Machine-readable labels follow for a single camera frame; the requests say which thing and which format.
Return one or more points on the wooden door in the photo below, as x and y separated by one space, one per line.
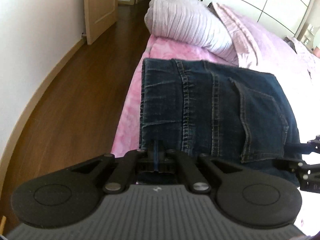
100 5

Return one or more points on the dark blue jeans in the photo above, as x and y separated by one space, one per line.
212 105

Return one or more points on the cream wardrobe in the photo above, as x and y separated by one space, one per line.
250 0

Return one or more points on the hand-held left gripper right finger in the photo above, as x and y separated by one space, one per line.
162 156

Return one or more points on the bed with pink floral sheet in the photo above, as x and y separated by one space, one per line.
132 105

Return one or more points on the striped lilac rolled duvet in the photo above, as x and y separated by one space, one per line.
187 22

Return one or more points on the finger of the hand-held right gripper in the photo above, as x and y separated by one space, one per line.
313 145
287 165

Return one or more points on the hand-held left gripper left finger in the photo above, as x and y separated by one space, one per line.
151 156

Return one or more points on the pink tissue box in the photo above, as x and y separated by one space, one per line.
317 52

